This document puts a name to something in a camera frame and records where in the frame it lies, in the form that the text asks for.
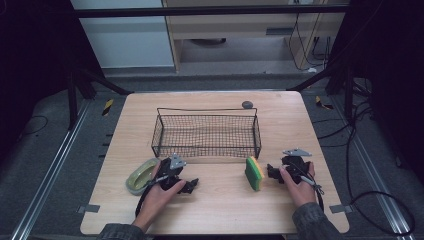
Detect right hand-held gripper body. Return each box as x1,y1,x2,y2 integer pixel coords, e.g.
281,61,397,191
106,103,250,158
280,148,313,185

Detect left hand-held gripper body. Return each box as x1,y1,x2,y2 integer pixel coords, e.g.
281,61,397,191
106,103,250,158
155,153,188,193

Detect yellow and green sponge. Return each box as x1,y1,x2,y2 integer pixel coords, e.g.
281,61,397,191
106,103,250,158
244,155,265,193

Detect green soap dish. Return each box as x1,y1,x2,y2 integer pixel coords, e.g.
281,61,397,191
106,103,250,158
125,157,162,197

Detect black wire mesh basket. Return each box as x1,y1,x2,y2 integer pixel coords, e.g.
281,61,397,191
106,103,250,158
151,106,263,160

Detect person's right hand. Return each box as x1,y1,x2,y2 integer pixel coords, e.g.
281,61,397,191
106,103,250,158
278,161,318,210

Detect person's left hand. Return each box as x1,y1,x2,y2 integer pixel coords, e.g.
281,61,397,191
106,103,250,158
132,161,188,233

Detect grey tape piece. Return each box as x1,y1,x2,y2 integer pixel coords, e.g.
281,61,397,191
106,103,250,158
329,203,354,215
76,203,101,215

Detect yellow tool right floor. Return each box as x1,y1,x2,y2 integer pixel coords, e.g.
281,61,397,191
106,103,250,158
314,95,335,111

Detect yellow tool floor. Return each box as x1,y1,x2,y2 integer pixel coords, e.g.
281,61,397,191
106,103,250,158
101,98,115,117
314,95,335,111

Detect yellow tool left floor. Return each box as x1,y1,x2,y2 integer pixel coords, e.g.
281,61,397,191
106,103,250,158
101,98,115,117

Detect black metal stand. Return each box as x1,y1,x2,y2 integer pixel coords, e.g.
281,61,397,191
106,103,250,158
287,59,373,125
65,64,134,132

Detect black curtain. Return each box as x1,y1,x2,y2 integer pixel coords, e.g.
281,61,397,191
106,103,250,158
0,0,104,168
328,0,424,188

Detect white cabinet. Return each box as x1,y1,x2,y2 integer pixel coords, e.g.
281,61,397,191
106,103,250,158
69,0,176,70

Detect light wooden desk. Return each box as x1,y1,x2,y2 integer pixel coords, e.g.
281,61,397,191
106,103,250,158
161,0,352,73

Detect left hand-held gripper cable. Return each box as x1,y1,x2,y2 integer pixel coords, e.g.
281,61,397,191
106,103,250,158
134,175,169,218

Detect aluminium floor rail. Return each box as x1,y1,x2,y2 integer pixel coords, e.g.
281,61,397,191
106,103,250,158
329,96,418,240
9,99,92,240

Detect black looped floor cable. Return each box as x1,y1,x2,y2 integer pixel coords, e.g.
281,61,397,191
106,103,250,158
313,99,417,237

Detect black hanging desk cables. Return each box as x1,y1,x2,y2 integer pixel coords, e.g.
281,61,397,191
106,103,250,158
287,0,334,72

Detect thin black floor cable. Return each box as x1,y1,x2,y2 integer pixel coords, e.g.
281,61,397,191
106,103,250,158
18,114,50,139

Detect black horizontal frame bar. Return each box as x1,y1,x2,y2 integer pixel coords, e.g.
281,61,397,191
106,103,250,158
73,4,350,19

